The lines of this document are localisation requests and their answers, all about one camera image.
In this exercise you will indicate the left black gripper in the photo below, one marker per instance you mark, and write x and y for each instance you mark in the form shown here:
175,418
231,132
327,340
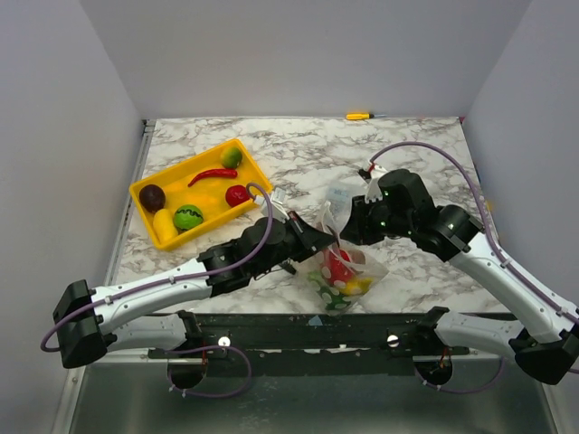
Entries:
309,239

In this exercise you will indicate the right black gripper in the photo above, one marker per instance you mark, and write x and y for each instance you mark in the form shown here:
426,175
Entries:
355,221

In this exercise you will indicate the red bell pepper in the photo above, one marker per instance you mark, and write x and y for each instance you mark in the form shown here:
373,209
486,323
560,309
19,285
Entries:
335,268

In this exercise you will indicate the clear zip top bag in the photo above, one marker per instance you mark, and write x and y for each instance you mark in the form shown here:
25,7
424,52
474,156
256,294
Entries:
363,263

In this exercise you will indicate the yellow banana bunch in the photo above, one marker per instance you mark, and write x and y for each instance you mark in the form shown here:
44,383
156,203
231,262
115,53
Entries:
357,287

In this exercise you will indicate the green bell pepper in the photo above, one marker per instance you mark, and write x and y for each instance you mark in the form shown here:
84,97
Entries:
333,300

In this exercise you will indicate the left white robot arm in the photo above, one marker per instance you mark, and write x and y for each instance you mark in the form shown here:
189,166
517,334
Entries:
89,322

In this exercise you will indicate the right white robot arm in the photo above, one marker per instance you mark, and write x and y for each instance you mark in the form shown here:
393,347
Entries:
542,337

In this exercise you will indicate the clear plastic screw box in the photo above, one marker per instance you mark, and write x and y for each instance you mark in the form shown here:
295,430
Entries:
339,199

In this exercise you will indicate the black comb-like part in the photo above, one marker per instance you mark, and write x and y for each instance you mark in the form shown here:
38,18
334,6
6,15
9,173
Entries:
289,268

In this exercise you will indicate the red apple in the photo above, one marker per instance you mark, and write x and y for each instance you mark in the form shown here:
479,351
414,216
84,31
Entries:
236,195

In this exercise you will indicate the red chili pepper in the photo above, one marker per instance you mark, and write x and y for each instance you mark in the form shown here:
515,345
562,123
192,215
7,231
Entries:
224,173

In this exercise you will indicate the yellow screwdriver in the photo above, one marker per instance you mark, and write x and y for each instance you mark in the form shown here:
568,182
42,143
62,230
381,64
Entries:
363,116

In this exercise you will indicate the green yellow mango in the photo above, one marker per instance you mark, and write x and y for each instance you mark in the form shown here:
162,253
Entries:
231,157

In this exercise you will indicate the green ball black squiggle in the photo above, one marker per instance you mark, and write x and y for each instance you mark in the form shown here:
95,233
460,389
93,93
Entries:
187,217

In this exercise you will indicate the yellow plastic tray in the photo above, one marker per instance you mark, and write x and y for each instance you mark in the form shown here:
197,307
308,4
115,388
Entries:
208,194

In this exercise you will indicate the yellow lemon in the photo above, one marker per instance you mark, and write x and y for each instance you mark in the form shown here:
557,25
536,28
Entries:
163,226

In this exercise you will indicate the dark passion fruit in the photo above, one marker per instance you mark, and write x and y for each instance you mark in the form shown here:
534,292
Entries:
152,198

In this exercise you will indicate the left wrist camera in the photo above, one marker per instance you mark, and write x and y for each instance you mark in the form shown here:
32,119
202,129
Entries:
278,210

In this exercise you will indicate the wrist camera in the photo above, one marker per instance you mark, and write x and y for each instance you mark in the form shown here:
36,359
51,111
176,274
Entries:
371,174
278,210

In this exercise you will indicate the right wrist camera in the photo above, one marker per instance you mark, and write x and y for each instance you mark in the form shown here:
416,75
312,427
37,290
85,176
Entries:
371,174

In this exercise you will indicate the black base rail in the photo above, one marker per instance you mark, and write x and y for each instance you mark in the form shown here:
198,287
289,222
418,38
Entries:
231,345

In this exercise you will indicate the aluminium extrusion frame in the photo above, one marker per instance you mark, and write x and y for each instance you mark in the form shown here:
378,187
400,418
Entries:
74,378

